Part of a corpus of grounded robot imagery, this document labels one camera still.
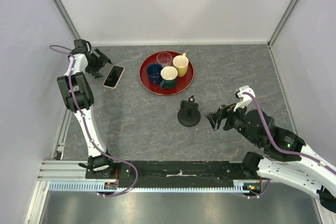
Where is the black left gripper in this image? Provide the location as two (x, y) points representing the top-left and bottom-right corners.
(86, 49), (112, 80)

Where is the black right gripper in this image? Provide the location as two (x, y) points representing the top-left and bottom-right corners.
(204, 98), (260, 146)

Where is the black smartphone pink case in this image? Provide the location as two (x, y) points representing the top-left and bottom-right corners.
(103, 65), (125, 89)

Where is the black phone stand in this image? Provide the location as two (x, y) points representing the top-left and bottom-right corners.
(177, 95), (201, 127)

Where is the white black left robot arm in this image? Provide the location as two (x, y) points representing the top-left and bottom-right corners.
(57, 39), (117, 179)

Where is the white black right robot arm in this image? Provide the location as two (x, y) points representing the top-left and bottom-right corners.
(205, 104), (335, 212)

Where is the red round tray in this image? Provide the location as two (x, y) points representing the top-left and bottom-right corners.
(139, 51), (195, 95)

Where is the dark blue mug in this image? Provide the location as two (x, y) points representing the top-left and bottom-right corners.
(146, 63), (163, 85)

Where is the green mug cream inside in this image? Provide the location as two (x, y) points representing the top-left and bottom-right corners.
(160, 66), (177, 90)

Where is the yellow mug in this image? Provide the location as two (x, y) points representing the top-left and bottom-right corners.
(173, 53), (189, 77)

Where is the clear drinking glass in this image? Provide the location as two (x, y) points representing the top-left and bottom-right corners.
(156, 51), (173, 67)

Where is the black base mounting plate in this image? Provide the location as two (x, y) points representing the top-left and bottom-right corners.
(85, 159), (263, 189)

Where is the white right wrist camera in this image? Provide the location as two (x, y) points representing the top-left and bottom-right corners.
(233, 85), (256, 112)

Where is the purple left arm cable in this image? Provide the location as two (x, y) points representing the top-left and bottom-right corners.
(49, 45), (139, 198)

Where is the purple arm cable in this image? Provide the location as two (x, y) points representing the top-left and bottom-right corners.
(237, 90), (336, 200)
(49, 45), (139, 198)

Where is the blue slotted cable duct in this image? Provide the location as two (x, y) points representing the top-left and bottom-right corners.
(48, 181), (261, 193)

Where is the left aluminium frame post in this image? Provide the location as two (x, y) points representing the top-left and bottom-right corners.
(52, 0), (81, 39)

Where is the aluminium front frame rail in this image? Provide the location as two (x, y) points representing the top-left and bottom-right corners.
(38, 160), (87, 181)

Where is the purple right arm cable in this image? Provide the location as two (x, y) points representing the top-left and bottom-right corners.
(237, 90), (336, 200)

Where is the aluminium frame corner post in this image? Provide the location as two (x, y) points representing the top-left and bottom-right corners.
(267, 0), (299, 47)

